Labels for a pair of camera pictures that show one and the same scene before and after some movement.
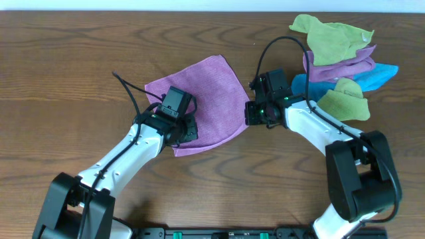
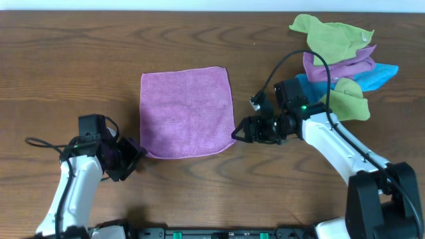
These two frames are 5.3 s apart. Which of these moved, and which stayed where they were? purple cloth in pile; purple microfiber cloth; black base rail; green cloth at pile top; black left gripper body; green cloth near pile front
Moved: black left gripper body; purple microfiber cloth
Stayed: purple cloth in pile; green cloth at pile top; green cloth near pile front; black base rail
